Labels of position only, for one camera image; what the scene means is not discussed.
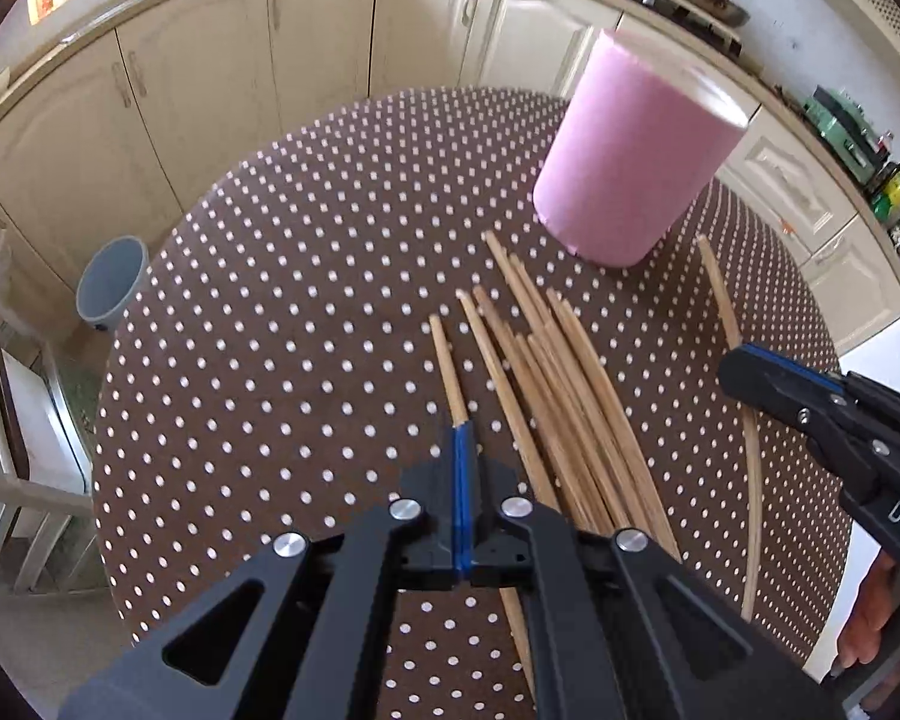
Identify wooden chopstick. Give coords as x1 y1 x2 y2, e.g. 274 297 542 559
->
457 289 559 511
515 335 613 536
481 231 650 528
697 236 763 621
546 288 681 559
473 286 574 520
429 314 468 427

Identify brown polka dot tablecloth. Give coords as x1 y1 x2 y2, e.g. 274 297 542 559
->
94 88 850 660

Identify person's hand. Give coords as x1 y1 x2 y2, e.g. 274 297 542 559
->
835 549 900 714

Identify cream kitchen cabinets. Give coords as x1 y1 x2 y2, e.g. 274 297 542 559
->
0 0 900 351

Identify grey waste bin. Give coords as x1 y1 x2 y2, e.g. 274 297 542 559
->
76 236 151 332

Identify pink cylindrical holder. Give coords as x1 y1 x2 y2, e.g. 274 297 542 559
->
532 31 749 268

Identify white chair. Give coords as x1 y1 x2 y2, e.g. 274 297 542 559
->
0 307 95 593

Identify green appliance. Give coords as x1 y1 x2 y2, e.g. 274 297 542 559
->
803 86 889 185

